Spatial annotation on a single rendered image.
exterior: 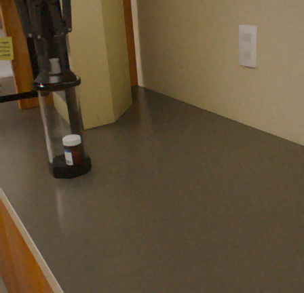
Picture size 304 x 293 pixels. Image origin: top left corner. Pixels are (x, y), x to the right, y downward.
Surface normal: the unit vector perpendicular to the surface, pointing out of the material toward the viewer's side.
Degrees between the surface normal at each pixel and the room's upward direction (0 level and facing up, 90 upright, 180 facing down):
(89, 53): 90
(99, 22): 90
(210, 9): 90
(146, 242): 0
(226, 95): 90
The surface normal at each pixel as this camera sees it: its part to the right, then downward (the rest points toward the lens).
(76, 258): -0.07, -0.92
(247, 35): -0.86, 0.25
